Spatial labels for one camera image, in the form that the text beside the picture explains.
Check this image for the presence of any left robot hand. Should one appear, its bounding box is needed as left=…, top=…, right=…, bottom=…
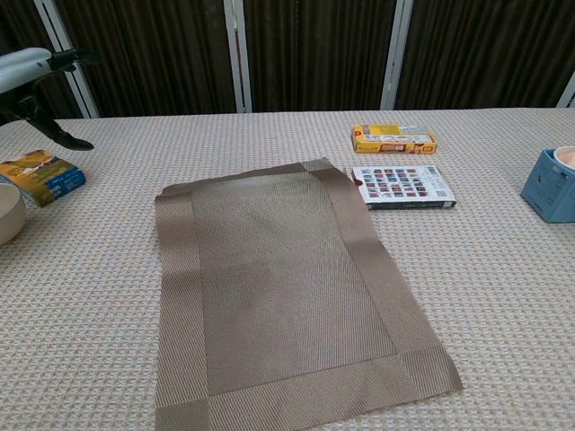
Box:
left=0, top=47, right=98, bottom=152

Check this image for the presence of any light brown bowl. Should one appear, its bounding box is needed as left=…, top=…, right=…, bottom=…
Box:
left=0, top=182, right=28, bottom=247

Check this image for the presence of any brown woven placemat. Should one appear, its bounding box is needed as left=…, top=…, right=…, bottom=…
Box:
left=154, top=155, right=464, bottom=431

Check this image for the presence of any black curtain panel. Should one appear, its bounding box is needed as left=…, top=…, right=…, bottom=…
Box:
left=394, top=0, right=575, bottom=110
left=0, top=0, right=86, bottom=127
left=242, top=0, right=399, bottom=113
left=56, top=0, right=237, bottom=118

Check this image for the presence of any yellow and blue snack box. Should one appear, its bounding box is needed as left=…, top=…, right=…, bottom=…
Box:
left=0, top=149, right=87, bottom=208

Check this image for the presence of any beige waffle tablecloth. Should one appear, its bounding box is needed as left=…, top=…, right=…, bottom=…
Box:
left=0, top=106, right=575, bottom=431

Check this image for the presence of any yellow cracker box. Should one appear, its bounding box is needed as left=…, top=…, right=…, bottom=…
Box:
left=351, top=123, right=439, bottom=156

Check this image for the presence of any white box with colour squares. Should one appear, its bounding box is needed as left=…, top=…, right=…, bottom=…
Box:
left=345, top=164, right=458, bottom=211

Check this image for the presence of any pink cup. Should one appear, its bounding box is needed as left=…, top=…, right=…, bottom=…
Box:
left=552, top=145, right=575, bottom=172

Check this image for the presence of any silver partition post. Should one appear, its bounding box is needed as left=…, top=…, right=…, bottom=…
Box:
left=380, top=0, right=414, bottom=110
left=223, top=0, right=253, bottom=113
left=33, top=0, right=100, bottom=119
left=555, top=71, right=575, bottom=109

